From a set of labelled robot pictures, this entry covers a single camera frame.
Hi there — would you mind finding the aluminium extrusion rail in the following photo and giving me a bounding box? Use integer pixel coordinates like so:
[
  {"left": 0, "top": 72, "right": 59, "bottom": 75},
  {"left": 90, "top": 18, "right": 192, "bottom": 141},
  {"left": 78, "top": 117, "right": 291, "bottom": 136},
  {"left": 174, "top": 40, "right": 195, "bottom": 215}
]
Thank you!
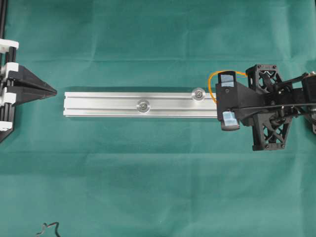
[{"left": 63, "top": 92, "right": 217, "bottom": 119}]

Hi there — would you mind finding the silver pulley shaft middle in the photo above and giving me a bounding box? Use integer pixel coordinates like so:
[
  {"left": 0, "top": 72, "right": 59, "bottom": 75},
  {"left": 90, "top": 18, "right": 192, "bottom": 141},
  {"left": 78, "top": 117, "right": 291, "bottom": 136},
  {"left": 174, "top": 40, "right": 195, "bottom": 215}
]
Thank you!
[{"left": 136, "top": 99, "right": 151, "bottom": 114}]

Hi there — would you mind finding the green table cloth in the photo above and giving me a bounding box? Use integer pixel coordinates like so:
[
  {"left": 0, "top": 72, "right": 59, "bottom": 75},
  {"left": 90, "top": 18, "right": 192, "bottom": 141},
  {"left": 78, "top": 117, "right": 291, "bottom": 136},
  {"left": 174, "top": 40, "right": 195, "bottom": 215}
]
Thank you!
[{"left": 0, "top": 0, "right": 316, "bottom": 237}]

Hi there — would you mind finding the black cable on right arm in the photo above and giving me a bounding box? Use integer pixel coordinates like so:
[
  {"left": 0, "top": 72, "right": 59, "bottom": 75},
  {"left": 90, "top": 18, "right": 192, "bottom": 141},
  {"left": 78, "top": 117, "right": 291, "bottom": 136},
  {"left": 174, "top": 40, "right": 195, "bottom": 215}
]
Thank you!
[{"left": 228, "top": 102, "right": 316, "bottom": 112}]

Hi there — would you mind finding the silver pulley shaft near end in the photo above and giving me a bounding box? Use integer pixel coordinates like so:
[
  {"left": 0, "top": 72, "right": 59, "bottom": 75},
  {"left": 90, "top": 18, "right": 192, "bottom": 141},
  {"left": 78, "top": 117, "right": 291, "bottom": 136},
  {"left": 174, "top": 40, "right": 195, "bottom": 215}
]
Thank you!
[{"left": 191, "top": 87, "right": 205, "bottom": 101}]

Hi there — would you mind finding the yellow rubber band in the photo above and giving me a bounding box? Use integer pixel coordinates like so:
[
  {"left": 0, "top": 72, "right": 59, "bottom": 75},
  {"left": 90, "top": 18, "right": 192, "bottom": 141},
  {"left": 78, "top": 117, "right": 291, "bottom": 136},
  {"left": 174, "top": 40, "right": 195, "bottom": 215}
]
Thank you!
[{"left": 207, "top": 71, "right": 247, "bottom": 104}]

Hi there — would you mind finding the black cable on cloth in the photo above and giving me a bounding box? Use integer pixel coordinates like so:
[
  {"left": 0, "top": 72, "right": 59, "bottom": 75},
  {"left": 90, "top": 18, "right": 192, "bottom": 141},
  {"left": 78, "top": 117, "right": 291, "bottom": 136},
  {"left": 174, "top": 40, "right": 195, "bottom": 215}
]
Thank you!
[{"left": 36, "top": 221, "right": 62, "bottom": 237}]

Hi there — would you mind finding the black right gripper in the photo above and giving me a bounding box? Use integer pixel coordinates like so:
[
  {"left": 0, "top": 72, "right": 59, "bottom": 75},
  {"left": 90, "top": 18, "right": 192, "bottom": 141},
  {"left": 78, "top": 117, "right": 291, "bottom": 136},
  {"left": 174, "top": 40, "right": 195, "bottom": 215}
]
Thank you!
[{"left": 246, "top": 64, "right": 306, "bottom": 151}]

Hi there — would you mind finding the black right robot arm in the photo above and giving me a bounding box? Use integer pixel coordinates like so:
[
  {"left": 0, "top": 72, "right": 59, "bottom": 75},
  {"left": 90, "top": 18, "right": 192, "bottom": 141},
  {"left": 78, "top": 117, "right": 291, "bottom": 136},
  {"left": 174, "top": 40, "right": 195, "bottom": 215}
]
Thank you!
[{"left": 246, "top": 64, "right": 316, "bottom": 151}]

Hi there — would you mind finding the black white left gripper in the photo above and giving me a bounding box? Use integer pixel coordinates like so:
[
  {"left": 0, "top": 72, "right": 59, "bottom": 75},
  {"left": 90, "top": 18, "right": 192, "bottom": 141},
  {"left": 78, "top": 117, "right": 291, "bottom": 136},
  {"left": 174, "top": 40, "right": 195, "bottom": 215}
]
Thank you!
[{"left": 0, "top": 39, "right": 57, "bottom": 142}]

